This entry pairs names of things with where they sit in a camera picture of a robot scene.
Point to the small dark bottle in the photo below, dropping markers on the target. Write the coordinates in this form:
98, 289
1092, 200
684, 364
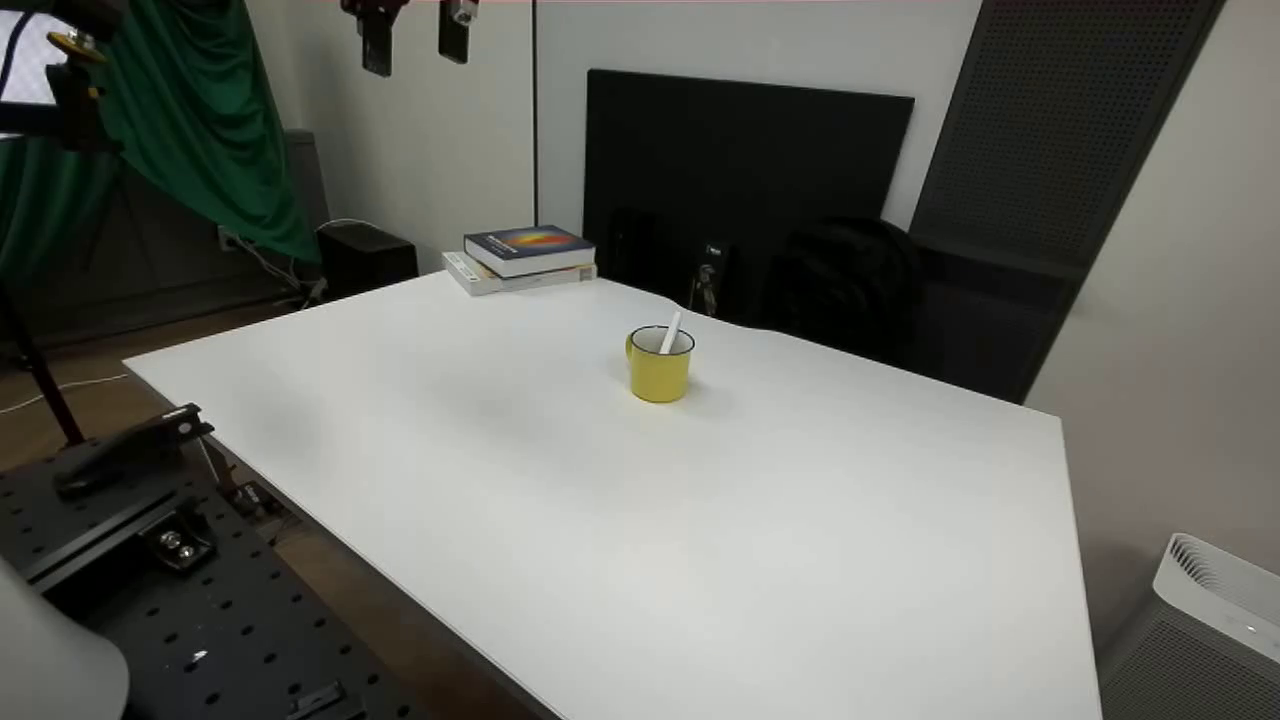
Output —
708, 279

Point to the small black mounted device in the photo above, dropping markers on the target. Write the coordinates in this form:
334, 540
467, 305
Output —
180, 545

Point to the black hanging device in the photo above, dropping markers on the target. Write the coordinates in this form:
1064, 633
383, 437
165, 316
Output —
374, 34
454, 24

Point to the black tripod leg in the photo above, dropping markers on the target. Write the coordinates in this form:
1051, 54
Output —
42, 382

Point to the small black box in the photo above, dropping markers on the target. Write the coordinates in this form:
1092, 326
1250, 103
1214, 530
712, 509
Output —
364, 257

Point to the yellow enamel mug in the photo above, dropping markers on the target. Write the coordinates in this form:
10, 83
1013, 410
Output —
662, 382

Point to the white waste bin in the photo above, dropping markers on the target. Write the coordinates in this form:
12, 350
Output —
1222, 624

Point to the large black flat panel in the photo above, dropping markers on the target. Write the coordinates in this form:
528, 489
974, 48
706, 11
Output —
723, 160

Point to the black perforated breadboard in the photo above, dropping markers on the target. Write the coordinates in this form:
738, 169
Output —
202, 624

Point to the white rounded cover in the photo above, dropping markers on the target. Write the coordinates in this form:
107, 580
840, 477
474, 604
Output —
53, 655

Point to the blue book stack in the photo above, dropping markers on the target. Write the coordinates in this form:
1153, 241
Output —
469, 279

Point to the green cloth curtain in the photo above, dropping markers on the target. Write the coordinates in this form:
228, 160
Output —
202, 120

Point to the black clamp tool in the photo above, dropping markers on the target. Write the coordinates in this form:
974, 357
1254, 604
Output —
121, 461

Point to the tall dark leaning board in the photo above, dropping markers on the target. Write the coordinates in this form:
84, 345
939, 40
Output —
1053, 145

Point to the bright monitor screen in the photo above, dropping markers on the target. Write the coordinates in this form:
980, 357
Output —
27, 62

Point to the dark blue book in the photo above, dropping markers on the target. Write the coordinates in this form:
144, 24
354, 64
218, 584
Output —
527, 245

